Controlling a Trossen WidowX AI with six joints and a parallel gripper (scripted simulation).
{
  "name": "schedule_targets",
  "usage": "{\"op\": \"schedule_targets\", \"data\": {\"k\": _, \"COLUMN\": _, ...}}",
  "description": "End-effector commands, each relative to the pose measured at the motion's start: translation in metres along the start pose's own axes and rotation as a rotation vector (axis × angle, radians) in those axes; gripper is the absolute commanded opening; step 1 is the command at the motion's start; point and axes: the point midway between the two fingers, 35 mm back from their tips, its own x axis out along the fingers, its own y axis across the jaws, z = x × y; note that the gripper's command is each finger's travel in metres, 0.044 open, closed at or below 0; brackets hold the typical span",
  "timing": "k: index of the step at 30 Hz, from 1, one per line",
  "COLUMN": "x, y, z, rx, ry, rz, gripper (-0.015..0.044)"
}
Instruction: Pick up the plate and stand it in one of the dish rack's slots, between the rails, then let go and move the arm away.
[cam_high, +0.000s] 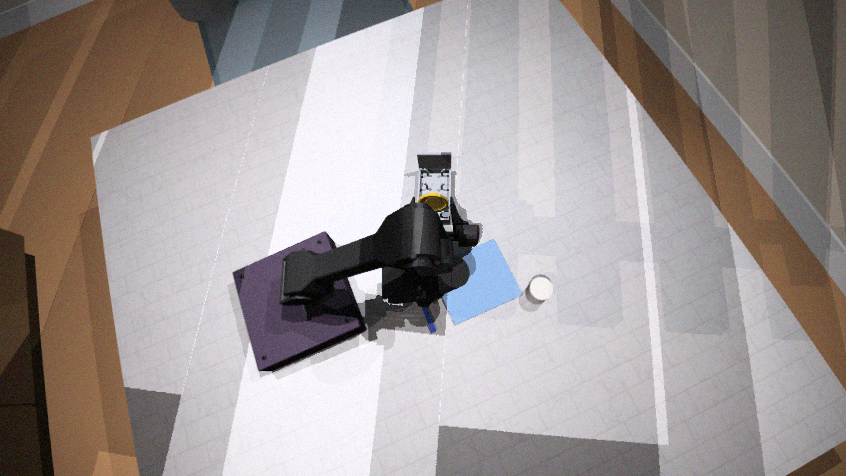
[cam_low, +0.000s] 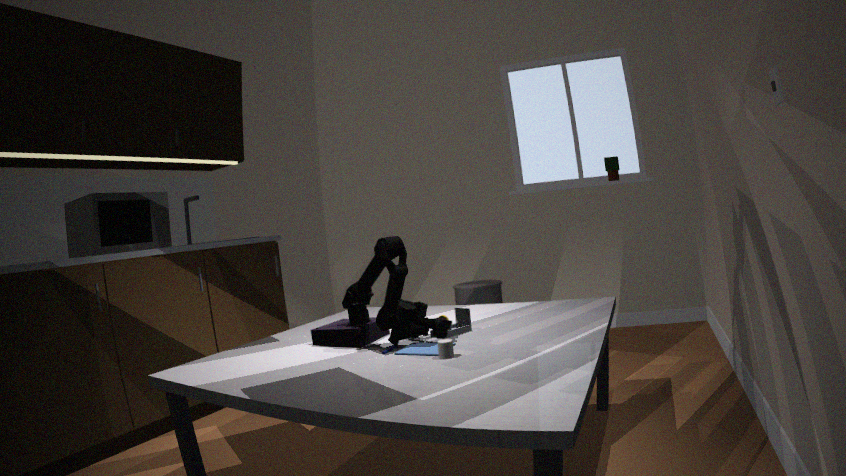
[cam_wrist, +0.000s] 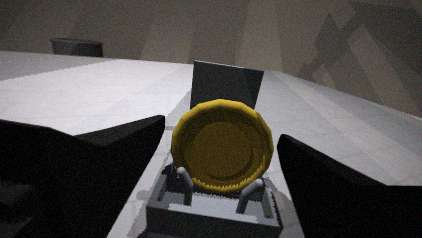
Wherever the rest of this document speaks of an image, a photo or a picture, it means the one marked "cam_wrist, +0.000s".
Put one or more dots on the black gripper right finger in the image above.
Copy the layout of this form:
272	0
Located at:
332	200

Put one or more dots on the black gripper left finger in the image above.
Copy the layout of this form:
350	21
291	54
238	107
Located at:
86	178

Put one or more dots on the yellow plate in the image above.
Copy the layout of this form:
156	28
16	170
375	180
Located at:
223	145

